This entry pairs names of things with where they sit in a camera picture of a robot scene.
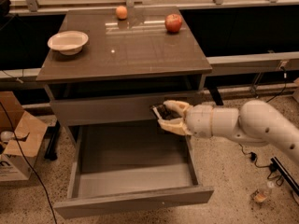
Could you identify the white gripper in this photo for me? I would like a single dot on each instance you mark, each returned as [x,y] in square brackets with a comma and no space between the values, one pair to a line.
[200,119]

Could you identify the black rxbar chocolate bar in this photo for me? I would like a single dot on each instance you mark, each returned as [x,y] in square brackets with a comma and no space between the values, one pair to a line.
[160,111]

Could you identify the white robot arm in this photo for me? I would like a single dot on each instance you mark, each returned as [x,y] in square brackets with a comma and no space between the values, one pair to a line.
[256,123]

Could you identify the closed grey top drawer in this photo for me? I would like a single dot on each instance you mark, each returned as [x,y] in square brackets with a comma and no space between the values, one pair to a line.
[85,111]

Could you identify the open grey middle drawer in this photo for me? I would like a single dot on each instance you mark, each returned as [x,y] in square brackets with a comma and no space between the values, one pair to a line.
[130,166]

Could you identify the grey drawer cabinet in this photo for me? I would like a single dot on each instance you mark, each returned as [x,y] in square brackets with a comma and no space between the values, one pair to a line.
[128,57]

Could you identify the red apple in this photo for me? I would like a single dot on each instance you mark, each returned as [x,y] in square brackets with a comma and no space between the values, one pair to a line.
[173,23]

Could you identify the black bar on floor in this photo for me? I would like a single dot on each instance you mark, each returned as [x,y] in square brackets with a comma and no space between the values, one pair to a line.
[293,184]

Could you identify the clear plastic bottle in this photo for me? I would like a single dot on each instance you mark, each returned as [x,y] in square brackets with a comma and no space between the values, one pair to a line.
[263,192]

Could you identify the black stand foot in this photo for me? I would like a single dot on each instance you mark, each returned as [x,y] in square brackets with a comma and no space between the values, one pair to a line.
[52,137]

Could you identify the white bowl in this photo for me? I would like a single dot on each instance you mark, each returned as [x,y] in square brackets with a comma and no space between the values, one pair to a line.
[68,42]

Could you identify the cardboard box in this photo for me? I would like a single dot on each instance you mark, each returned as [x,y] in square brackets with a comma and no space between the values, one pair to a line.
[21,138]

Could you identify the black power adapter with cable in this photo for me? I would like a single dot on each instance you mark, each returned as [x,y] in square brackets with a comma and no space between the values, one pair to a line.
[278,179]

